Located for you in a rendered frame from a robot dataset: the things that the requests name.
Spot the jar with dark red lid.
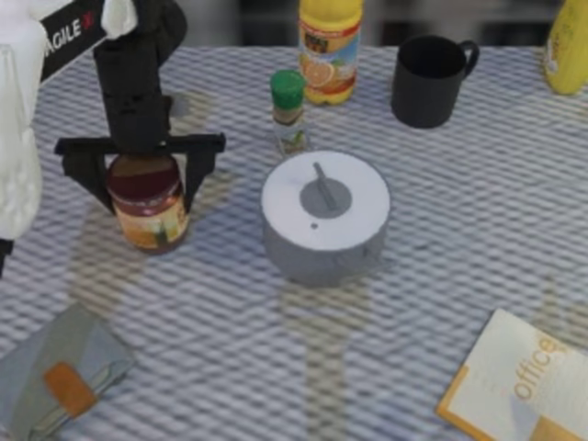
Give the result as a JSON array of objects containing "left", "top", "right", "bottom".
[{"left": 105, "top": 153, "right": 191, "bottom": 254}]

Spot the grey round pot with lid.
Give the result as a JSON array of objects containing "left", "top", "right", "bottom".
[{"left": 260, "top": 150, "right": 392, "bottom": 288}]

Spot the green lid spice shaker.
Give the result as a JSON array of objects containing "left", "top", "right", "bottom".
[{"left": 268, "top": 68, "right": 311, "bottom": 158}]

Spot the striped white tablecloth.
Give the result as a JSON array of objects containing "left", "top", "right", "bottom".
[{"left": 0, "top": 43, "right": 588, "bottom": 441}]

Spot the orange juice bottle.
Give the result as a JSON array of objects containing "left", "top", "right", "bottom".
[{"left": 297, "top": 0, "right": 366, "bottom": 107}]

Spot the black mug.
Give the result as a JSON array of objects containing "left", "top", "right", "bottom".
[{"left": 390, "top": 33, "right": 481, "bottom": 130}]

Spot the yellow mustard bottle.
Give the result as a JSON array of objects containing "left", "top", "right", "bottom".
[{"left": 543, "top": 0, "right": 588, "bottom": 96}]

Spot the grey wallet with orange strap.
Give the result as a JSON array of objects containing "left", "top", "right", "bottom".
[{"left": 0, "top": 301, "right": 136, "bottom": 441}]

